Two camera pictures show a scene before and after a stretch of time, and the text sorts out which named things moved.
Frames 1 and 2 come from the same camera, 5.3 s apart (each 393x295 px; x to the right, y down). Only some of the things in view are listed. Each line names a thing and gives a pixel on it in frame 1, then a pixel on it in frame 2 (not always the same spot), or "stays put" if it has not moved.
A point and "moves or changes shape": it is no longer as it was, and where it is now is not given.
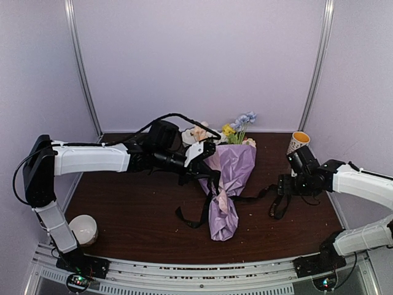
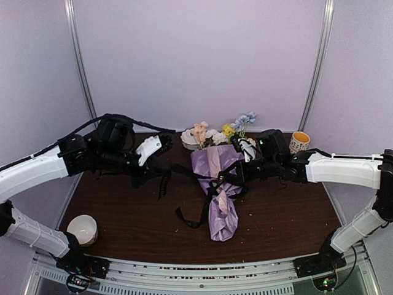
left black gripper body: x=191 y=173 to x=148 y=171
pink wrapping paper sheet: x=236 y=163 moves or changes shape
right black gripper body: x=288 y=188 to x=246 y=176
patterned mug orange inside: x=299 y=139 stays put
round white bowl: x=84 y=227 stays put
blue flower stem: x=241 y=123 stays put
